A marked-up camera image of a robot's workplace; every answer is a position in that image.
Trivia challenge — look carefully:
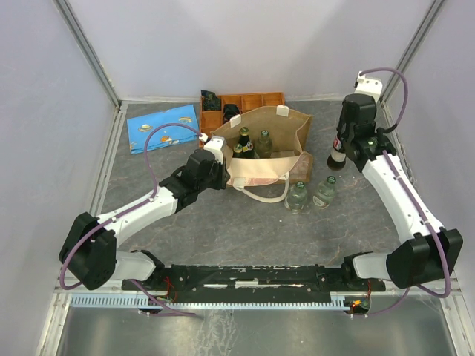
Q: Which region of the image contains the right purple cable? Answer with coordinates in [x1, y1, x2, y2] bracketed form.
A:
[348, 67, 457, 318]

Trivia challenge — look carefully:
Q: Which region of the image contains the perrier bottle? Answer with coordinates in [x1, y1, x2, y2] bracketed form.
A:
[238, 127, 255, 159]
[233, 143, 244, 158]

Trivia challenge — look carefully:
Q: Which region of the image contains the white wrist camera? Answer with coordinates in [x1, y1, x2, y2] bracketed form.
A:
[199, 133, 226, 164]
[354, 72, 383, 102]

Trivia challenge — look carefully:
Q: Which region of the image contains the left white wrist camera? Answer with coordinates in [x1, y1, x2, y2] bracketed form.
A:
[199, 133, 226, 164]

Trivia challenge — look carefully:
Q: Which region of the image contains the Perrier bottle front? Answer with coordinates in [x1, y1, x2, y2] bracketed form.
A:
[233, 143, 244, 158]

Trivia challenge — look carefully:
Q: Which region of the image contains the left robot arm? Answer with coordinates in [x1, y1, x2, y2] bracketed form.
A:
[59, 149, 229, 290]

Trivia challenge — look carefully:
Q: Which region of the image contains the dark rolled cloth left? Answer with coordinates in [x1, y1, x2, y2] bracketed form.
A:
[200, 90, 221, 111]

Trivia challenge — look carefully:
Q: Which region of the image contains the burlap canvas tote bag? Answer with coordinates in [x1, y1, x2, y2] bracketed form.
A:
[212, 105, 313, 203]

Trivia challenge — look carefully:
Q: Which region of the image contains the dark rolled cloth middle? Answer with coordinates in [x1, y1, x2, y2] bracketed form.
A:
[223, 104, 241, 123]

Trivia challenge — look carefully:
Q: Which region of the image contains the blue space-print cloth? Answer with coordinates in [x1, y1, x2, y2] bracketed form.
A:
[126, 104, 199, 155]

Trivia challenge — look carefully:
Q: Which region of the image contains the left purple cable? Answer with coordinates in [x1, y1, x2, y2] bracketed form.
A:
[59, 124, 203, 294]

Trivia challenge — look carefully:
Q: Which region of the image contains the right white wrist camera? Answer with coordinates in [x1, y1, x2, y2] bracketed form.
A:
[354, 72, 383, 102]

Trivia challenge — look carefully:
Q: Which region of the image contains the Coca-Cola glass bottle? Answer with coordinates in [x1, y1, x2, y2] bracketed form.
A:
[327, 136, 347, 171]

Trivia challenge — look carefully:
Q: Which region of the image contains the wooden compartment tray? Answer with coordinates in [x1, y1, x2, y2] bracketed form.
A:
[200, 90, 285, 136]

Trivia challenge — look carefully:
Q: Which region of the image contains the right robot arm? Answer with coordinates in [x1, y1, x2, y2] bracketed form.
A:
[337, 93, 463, 290]

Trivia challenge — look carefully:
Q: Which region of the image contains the Chang soda bottle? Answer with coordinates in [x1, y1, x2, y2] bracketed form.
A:
[255, 130, 272, 159]
[312, 175, 336, 209]
[284, 181, 308, 214]

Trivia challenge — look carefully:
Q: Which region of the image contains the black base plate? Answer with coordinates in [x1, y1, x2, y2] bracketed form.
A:
[140, 265, 386, 304]

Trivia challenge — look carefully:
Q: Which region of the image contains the Perrier bottle rear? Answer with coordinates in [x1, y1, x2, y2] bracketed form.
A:
[238, 127, 255, 159]

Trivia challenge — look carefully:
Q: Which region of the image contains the dark rolled cloth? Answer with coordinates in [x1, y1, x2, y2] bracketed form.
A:
[200, 90, 221, 111]
[223, 104, 241, 123]

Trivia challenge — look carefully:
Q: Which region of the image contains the purple cable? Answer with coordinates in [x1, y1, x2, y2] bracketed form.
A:
[348, 67, 457, 318]
[59, 124, 203, 294]

